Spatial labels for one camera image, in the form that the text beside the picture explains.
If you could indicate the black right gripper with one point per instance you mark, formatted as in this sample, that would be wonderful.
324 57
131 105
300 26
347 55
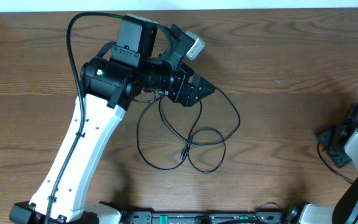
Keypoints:
325 136

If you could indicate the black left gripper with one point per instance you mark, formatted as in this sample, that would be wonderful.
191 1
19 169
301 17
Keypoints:
191 93

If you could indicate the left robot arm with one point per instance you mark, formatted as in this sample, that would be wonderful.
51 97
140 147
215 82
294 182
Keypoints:
146 56

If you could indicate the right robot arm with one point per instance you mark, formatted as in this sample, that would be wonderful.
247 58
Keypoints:
346 209

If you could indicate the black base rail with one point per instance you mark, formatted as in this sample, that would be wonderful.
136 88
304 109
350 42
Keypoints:
216 216

